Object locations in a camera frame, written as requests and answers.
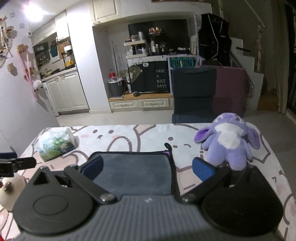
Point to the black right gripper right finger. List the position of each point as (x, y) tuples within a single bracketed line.
[(202, 169)]

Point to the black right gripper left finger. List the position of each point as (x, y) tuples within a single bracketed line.
[(93, 167)]

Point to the purple and grey towel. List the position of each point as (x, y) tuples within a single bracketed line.
[(138, 173)]

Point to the purple plush toy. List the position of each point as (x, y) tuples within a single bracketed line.
[(228, 139)]

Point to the green floral tissue pack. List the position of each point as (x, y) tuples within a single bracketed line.
[(55, 143)]

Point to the dark floor chair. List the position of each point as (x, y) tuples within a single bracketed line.
[(193, 92)]

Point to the white drawer platform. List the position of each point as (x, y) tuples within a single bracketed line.
[(143, 102)]

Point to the white kitchen cabinet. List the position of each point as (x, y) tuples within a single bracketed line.
[(66, 92)]

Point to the white washing machine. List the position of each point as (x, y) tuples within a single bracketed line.
[(48, 99)]

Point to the dark grey trash bin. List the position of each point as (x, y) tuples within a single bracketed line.
[(116, 85)]

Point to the maroon folded mat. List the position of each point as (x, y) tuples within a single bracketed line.
[(230, 90)]

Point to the black have a nice day curtain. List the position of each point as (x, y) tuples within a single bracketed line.
[(149, 77)]

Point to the green poison sign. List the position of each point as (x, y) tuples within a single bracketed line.
[(182, 62)]

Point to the white shelf rack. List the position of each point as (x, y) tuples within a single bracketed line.
[(136, 49)]

